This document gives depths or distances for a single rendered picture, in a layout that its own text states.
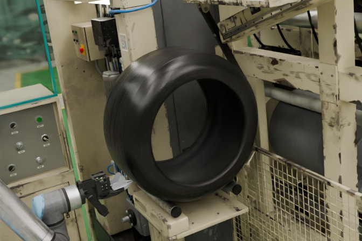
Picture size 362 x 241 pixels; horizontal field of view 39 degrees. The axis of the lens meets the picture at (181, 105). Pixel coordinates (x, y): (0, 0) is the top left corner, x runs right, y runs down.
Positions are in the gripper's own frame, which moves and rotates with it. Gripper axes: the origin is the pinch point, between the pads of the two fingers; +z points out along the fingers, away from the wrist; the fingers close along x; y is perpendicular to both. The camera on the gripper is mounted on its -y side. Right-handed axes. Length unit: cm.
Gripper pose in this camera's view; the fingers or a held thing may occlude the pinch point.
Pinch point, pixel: (130, 183)
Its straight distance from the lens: 197.7
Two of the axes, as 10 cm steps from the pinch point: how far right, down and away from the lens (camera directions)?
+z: 8.8, -2.4, 4.1
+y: -1.2, -9.5, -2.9
